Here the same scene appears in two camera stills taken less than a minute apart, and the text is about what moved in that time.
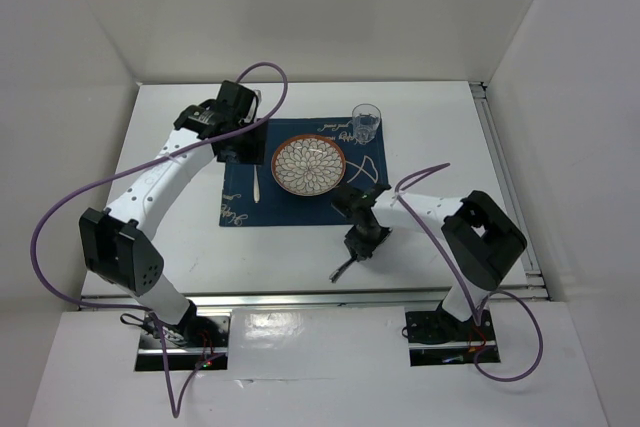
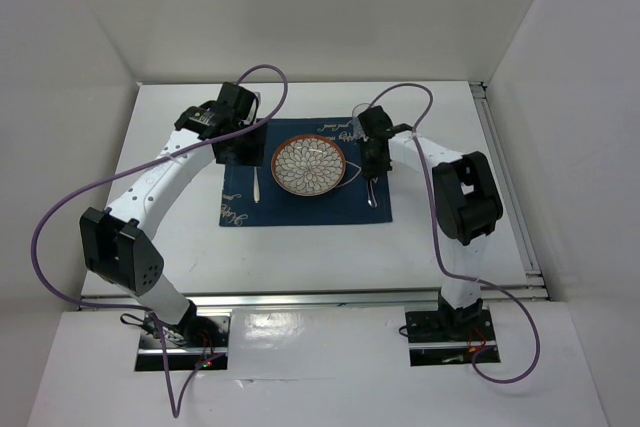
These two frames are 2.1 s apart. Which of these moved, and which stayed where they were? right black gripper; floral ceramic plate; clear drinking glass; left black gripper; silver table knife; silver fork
Moved: silver table knife; right black gripper
Stayed: clear drinking glass; left black gripper; silver fork; floral ceramic plate
